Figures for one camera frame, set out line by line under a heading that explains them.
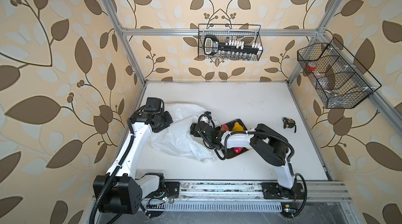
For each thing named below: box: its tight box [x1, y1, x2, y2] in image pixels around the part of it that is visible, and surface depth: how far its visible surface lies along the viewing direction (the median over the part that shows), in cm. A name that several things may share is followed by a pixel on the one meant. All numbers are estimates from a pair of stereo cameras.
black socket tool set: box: [203, 36, 263, 58], surface depth 86 cm
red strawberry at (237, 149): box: [232, 147, 243, 154], surface depth 86 cm
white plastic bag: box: [150, 103, 215, 163], surface depth 77 cm
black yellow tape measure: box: [282, 117, 297, 133], surface depth 98 cm
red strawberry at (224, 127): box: [220, 124, 229, 131], surface depth 93 cm
